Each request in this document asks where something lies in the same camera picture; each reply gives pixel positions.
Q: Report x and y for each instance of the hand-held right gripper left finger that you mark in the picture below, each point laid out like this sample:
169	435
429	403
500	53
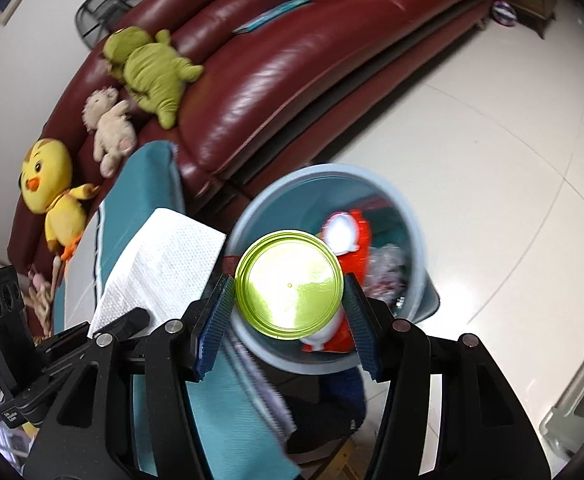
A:
217	325

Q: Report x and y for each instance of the long-limbed rabbit plush toy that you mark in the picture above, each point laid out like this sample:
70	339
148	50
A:
39	300

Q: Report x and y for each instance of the black mesh chair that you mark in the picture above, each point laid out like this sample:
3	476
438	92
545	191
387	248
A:
102	10

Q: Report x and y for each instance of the clear plastic bag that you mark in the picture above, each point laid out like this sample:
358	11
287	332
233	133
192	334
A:
387	270

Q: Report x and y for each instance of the person's dark trousers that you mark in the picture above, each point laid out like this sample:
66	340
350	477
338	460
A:
332	410

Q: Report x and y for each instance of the light blue trash bin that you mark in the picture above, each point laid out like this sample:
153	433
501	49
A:
402	240

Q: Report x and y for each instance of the white paper towel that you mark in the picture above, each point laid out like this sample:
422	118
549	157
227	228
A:
162	260

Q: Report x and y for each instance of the green dinosaur plush toy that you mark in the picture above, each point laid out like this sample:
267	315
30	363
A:
152	70

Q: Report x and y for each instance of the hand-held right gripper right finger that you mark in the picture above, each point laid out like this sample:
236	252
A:
359	330

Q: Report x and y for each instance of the red foil wrapper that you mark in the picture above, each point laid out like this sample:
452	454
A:
359	255

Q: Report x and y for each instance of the beige plush doll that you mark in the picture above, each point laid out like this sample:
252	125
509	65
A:
114	135

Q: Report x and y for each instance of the dark red leather sofa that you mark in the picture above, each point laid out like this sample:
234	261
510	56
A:
297	85

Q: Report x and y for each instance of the yellow chick plush toy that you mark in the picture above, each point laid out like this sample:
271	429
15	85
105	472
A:
47	170

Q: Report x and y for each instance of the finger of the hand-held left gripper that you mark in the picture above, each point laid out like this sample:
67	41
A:
122	322

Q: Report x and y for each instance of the teal printed blanket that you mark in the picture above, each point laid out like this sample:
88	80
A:
142	175

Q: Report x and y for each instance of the striped ball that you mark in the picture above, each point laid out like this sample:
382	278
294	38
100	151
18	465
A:
504	12

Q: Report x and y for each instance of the grey plastic stool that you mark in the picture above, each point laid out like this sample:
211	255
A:
577	400

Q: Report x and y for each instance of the lime green plastic lid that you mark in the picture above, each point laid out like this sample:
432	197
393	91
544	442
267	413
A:
289	285

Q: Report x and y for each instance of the thin blue book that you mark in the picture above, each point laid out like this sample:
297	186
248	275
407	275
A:
272	12

